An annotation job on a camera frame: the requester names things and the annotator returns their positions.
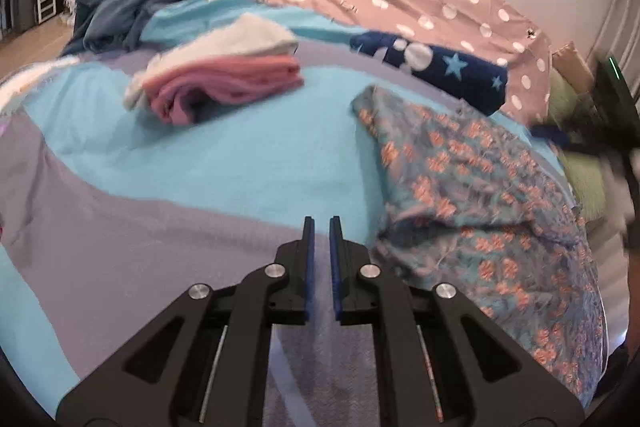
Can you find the floral teal orange garment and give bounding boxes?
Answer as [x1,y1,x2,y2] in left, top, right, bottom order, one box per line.
[352,86,608,403]

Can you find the pink folded clothes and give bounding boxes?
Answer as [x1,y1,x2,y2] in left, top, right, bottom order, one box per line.
[142,55,304,126]

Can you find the near green cushion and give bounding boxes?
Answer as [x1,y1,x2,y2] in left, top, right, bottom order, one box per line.
[560,152,606,222]

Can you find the green cushion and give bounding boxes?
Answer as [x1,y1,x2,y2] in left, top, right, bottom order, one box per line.
[546,68,580,124]
[560,152,606,222]

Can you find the far green cushion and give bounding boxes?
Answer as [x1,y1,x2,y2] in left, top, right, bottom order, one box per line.
[546,68,580,124]

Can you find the tan cushion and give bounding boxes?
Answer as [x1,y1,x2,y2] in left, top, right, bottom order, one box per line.
[552,41,594,94]

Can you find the navy star blanket roll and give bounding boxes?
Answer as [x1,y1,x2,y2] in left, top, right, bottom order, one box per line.
[349,31,508,116]

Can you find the blue and grey bedspread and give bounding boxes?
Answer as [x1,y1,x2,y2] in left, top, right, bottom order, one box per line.
[1,0,573,426]

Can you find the pink polka dot sheet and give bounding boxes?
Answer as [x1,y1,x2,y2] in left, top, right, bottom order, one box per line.
[265,0,550,124]

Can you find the white folded cloth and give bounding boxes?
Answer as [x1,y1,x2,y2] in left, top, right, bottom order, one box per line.
[122,13,298,110]

